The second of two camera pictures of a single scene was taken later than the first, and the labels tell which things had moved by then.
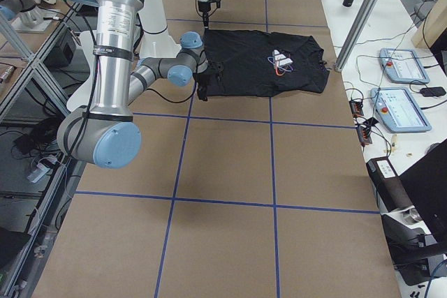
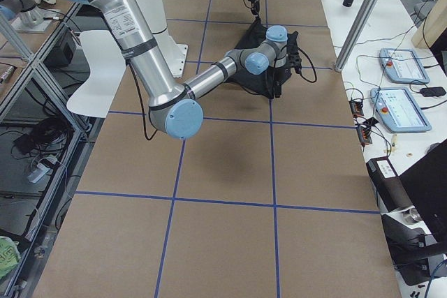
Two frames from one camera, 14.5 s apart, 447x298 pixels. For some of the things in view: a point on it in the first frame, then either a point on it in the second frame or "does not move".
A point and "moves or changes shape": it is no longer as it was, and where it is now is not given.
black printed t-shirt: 259,63 moves or changes shape
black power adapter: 432,91 does not move
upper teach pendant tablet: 403,65 does not move
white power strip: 41,169 does not move
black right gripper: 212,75 → 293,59
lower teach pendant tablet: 399,109 does not move
